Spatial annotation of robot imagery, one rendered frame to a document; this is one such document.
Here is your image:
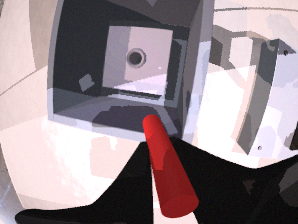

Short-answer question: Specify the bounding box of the pale pink plate with hole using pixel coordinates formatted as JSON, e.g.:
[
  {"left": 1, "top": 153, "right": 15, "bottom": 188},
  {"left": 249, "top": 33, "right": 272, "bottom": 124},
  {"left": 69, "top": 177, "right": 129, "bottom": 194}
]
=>
[{"left": 102, "top": 26, "right": 173, "bottom": 96}]

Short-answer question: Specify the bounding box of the red peg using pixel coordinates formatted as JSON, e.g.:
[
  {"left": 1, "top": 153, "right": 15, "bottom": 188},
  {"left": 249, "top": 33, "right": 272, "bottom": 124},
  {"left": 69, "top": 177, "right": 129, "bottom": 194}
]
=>
[{"left": 142, "top": 115, "right": 200, "bottom": 218}]

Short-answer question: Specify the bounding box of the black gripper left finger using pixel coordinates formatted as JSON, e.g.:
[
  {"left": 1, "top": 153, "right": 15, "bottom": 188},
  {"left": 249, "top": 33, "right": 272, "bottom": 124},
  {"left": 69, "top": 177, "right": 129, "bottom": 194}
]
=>
[{"left": 15, "top": 141, "right": 154, "bottom": 224}]

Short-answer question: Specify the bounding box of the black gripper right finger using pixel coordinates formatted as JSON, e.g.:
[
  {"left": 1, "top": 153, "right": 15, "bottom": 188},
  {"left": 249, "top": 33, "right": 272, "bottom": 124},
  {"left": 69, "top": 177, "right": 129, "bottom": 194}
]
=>
[{"left": 169, "top": 136, "right": 298, "bottom": 224}]

